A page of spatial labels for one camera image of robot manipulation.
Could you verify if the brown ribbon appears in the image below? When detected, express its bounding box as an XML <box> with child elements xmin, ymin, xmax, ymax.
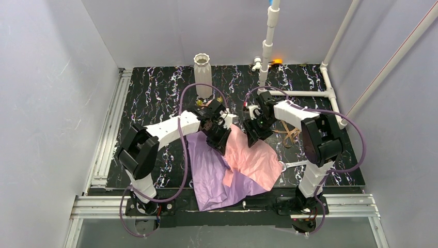
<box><xmin>273</xmin><ymin>120</ymin><xmax>301</xmax><ymax>148</ymax></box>

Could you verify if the purple flower bouquet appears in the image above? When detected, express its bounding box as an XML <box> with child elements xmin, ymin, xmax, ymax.
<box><xmin>185</xmin><ymin>124</ymin><xmax>282</xmax><ymax>211</ymax></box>

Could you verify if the white ribbed vase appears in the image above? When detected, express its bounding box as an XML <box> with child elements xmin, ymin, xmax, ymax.
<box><xmin>194</xmin><ymin>53</ymin><xmax>212</xmax><ymax>99</ymax></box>

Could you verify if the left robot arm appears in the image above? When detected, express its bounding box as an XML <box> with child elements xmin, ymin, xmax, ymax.
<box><xmin>114</xmin><ymin>100</ymin><xmax>235</xmax><ymax>204</ymax></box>

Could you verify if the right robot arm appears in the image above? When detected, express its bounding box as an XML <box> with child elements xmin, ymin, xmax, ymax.
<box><xmin>243</xmin><ymin>91</ymin><xmax>345</xmax><ymax>209</ymax></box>

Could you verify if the silver wrench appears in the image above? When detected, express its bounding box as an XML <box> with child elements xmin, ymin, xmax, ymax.
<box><xmin>279</xmin><ymin>160</ymin><xmax>307</xmax><ymax>172</ymax></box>

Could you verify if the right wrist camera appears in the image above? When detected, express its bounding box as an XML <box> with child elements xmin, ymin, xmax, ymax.
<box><xmin>243</xmin><ymin>102</ymin><xmax>262</xmax><ymax>120</ymax></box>

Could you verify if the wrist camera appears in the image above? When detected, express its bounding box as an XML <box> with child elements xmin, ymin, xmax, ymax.
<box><xmin>219</xmin><ymin>108</ymin><xmax>239</xmax><ymax>129</ymax></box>
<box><xmin>243</xmin><ymin>102</ymin><xmax>262</xmax><ymax>120</ymax></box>

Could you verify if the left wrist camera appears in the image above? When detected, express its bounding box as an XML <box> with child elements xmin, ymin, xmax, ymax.
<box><xmin>219</xmin><ymin>108</ymin><xmax>239</xmax><ymax>129</ymax></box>

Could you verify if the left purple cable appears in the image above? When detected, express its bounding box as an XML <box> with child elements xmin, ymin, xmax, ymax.
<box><xmin>119</xmin><ymin>83</ymin><xmax>229</xmax><ymax>239</ymax></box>

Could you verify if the purple cable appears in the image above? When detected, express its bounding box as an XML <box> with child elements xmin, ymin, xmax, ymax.
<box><xmin>243</xmin><ymin>85</ymin><xmax>367</xmax><ymax>237</ymax></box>
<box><xmin>119</xmin><ymin>83</ymin><xmax>229</xmax><ymax>239</ymax></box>

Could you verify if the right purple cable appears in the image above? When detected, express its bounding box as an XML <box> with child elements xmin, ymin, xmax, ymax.
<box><xmin>243</xmin><ymin>85</ymin><xmax>367</xmax><ymax>237</ymax></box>

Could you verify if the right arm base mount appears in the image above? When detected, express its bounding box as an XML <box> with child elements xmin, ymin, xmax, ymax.
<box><xmin>273</xmin><ymin>194</ymin><xmax>329</xmax><ymax>234</ymax></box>

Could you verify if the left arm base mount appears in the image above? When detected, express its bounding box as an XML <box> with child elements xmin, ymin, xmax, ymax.
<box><xmin>124</xmin><ymin>198</ymin><xmax>177</xmax><ymax>216</ymax></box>

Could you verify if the white PVC pipe frame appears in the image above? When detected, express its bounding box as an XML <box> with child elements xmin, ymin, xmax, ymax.
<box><xmin>251</xmin><ymin>0</ymin><xmax>438</xmax><ymax>130</ymax></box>

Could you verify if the aluminium rail frame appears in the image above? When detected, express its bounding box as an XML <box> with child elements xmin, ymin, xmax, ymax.
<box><xmin>72</xmin><ymin>66</ymin><xmax>380</xmax><ymax>230</ymax></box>

